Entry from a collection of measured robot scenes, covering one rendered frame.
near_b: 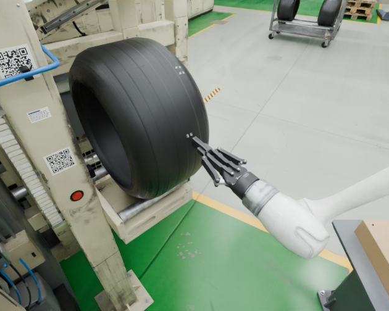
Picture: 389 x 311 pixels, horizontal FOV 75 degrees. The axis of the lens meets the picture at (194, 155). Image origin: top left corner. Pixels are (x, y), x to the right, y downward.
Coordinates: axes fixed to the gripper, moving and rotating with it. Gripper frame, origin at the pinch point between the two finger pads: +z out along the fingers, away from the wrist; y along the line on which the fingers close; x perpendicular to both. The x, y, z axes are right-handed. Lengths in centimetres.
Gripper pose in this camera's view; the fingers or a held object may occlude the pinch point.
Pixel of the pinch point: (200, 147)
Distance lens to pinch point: 78.0
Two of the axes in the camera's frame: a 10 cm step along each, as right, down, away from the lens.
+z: -6.6, -5.9, 4.7
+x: -0.9, 6.8, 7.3
